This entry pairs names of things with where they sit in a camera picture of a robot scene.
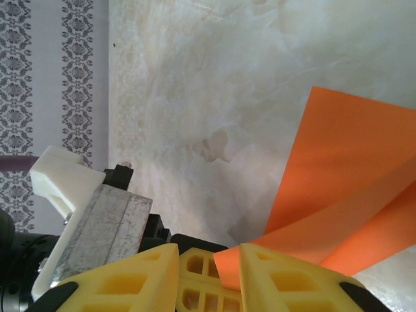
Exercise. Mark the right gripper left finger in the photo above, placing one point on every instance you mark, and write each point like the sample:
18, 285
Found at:
156, 292

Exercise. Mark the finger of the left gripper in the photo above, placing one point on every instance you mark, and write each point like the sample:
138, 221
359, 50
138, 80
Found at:
198, 256
208, 289

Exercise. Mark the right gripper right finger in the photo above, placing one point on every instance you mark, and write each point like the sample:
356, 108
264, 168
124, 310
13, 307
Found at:
260, 279

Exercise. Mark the orange paper sheet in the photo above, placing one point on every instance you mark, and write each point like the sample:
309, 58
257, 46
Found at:
325, 162

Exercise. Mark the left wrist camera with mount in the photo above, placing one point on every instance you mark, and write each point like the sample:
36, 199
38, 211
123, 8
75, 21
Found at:
107, 221

